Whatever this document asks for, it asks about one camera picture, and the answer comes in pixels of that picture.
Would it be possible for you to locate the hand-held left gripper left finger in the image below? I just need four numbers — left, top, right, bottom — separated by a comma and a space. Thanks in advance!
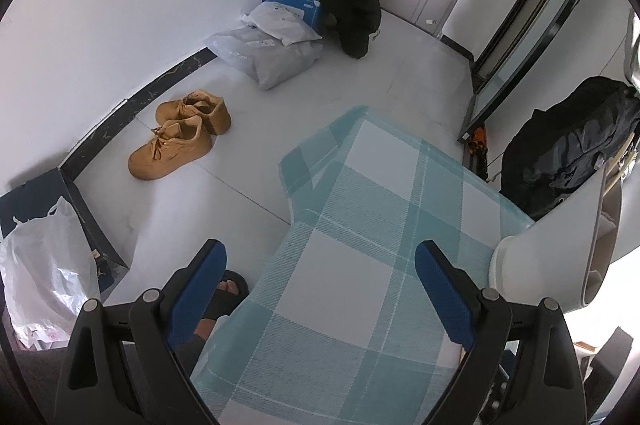
54, 239, 228, 425

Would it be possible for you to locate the white utensil holder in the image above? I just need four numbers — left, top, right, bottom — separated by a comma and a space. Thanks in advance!
489, 175, 625, 317

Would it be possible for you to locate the orange tool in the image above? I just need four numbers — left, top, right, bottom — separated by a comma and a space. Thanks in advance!
466, 128, 488, 154

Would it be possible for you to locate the tan lace-up shoe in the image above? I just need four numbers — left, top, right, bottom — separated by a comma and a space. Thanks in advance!
155, 89, 232, 136
128, 115, 215, 180

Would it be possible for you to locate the grey parcel bag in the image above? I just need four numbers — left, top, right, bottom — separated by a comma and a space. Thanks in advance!
206, 27, 323, 91

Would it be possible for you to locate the black slipper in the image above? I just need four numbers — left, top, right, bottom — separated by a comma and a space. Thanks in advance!
199, 269, 250, 322

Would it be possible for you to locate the white plastic bag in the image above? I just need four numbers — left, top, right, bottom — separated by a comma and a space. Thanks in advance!
0, 196, 101, 351

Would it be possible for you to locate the wooden chopstick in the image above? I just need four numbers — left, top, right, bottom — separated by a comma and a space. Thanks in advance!
604, 144, 629, 196

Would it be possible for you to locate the black jacket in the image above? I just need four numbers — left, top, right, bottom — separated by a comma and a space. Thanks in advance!
270, 0, 383, 59

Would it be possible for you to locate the person's foot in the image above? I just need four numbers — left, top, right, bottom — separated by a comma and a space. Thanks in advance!
192, 280, 246, 341

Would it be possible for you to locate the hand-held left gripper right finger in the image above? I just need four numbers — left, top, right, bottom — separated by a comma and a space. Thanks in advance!
414, 240, 587, 425

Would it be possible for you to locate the dark cardboard box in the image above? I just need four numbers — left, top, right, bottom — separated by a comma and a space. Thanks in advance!
0, 168, 129, 296

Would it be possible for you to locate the black framed glass door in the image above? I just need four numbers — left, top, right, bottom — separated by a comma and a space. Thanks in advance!
456, 0, 601, 146

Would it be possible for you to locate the grey trouser leg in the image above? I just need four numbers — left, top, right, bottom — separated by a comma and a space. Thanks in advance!
172, 332, 210, 378

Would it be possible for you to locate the white parcel bag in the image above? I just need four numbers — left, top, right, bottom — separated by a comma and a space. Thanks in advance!
241, 1, 323, 46

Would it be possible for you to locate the teal checked tablecloth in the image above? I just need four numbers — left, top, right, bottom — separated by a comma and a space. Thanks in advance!
192, 105, 536, 425

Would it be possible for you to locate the black backpack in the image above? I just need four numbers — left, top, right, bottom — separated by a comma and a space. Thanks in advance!
500, 76, 640, 222

